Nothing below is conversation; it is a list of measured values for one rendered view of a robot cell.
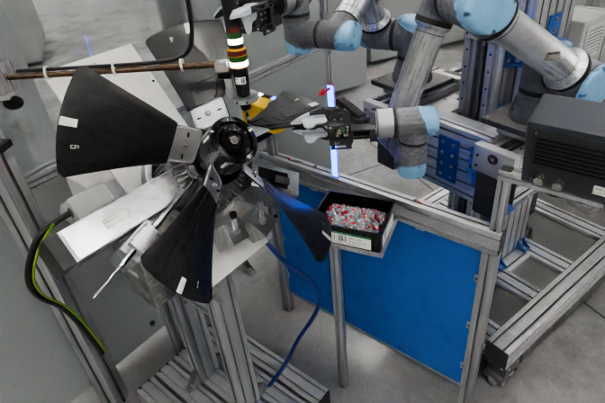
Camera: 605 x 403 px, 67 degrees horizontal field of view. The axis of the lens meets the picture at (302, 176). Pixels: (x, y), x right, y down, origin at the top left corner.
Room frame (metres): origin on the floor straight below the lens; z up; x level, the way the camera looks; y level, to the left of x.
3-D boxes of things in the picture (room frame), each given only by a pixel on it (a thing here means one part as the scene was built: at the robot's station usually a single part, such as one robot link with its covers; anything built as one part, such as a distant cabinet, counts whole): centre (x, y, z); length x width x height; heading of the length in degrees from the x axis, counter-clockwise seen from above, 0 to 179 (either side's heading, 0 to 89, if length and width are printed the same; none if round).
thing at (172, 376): (1.08, 0.36, 0.04); 0.62 x 0.45 x 0.08; 48
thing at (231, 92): (1.05, 0.13, 1.32); 0.09 x 0.07 x 0.10; 83
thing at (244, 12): (1.05, 0.09, 1.46); 0.09 x 0.03 x 0.06; 157
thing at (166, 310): (1.33, 0.61, 0.42); 0.04 x 0.04 x 0.83; 48
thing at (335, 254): (1.11, -0.08, 0.40); 0.03 x 0.03 x 0.80; 63
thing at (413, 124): (1.03, -0.29, 1.17); 0.11 x 0.08 x 0.09; 85
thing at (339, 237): (1.08, -0.14, 0.85); 0.22 x 0.17 x 0.07; 63
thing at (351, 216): (1.08, -0.14, 0.84); 0.19 x 0.14 x 0.05; 63
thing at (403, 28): (1.68, -0.45, 1.20); 0.13 x 0.12 x 0.14; 55
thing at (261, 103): (1.51, 0.10, 1.02); 0.16 x 0.10 x 0.11; 48
